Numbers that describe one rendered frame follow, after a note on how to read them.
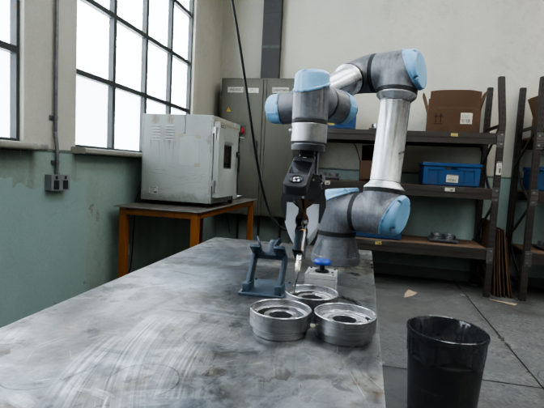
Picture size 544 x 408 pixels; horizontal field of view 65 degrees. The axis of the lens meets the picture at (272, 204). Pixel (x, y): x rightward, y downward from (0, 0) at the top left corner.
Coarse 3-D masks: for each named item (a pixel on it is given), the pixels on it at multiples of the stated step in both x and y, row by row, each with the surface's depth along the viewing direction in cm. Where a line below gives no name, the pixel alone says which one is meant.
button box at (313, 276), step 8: (312, 272) 98; (320, 272) 98; (328, 272) 99; (336, 272) 99; (304, 280) 97; (312, 280) 96; (320, 280) 96; (328, 280) 96; (336, 280) 97; (336, 288) 101
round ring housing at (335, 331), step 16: (320, 304) 76; (336, 304) 77; (352, 304) 77; (320, 320) 70; (336, 320) 74; (352, 320) 74; (368, 320) 72; (320, 336) 71; (336, 336) 68; (352, 336) 67; (368, 336) 68
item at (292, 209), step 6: (288, 204) 90; (294, 204) 90; (288, 210) 90; (294, 210) 90; (288, 216) 90; (294, 216) 90; (288, 222) 90; (294, 222) 90; (288, 228) 90; (294, 228) 90; (294, 234) 90; (294, 240) 91
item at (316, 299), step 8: (288, 288) 86; (296, 288) 88; (304, 288) 89; (312, 288) 89; (320, 288) 88; (328, 288) 87; (288, 296) 81; (296, 296) 80; (304, 296) 85; (312, 296) 86; (320, 296) 85; (336, 296) 81; (312, 304) 79; (312, 312) 79
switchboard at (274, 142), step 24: (264, 0) 467; (264, 24) 469; (264, 48) 471; (264, 72) 473; (240, 96) 464; (264, 96) 459; (240, 120) 465; (264, 120) 461; (240, 144) 467; (264, 144) 462; (288, 144) 456; (240, 168) 469; (264, 168) 464; (288, 168) 458; (240, 192) 471; (264, 216) 470
